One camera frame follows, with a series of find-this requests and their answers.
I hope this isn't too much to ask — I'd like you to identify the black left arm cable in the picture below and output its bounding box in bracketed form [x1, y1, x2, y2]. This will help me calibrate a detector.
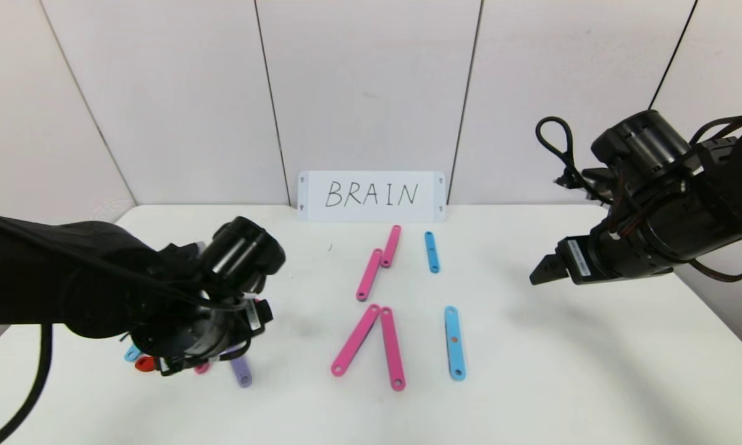
[0, 324, 54, 445]

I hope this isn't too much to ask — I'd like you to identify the short purple bar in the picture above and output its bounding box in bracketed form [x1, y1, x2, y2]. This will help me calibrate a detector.
[229, 352, 253, 389]

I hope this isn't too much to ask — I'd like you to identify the black looped right arm cable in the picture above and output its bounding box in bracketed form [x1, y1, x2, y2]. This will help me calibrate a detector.
[535, 116, 600, 195]

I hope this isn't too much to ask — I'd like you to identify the medium pink bar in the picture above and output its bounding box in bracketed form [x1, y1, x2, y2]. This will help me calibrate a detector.
[381, 225, 402, 269]

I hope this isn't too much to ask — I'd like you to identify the blue bar with orange dot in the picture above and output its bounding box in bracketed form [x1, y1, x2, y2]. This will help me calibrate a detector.
[444, 306, 468, 382]

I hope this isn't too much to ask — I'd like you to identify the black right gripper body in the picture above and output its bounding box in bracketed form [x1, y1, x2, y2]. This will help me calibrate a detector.
[555, 223, 657, 286]

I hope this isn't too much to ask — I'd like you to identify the white BRAIN sign card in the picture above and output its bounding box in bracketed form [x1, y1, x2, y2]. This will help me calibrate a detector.
[297, 171, 447, 223]

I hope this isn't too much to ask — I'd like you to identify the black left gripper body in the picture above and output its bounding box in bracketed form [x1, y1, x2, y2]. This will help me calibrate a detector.
[196, 297, 274, 363]

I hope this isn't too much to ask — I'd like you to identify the short blue bar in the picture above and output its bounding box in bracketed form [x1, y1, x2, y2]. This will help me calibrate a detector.
[424, 231, 441, 274]

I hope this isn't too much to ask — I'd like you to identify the black curved right arm cable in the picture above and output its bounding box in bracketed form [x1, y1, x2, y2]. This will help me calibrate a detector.
[686, 234, 742, 284]

